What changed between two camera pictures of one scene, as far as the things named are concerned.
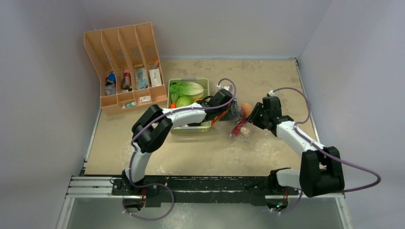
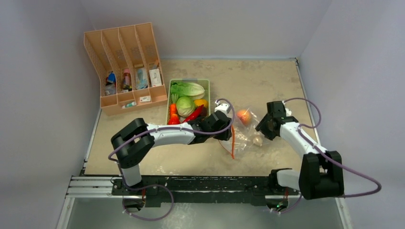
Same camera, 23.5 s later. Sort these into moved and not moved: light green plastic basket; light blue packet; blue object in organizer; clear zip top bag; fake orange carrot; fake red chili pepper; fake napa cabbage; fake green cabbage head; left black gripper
Moved: fake red chili pepper; clear zip top bag; left black gripper
Not moved: fake green cabbage head; fake orange carrot; blue object in organizer; light blue packet; light green plastic basket; fake napa cabbage
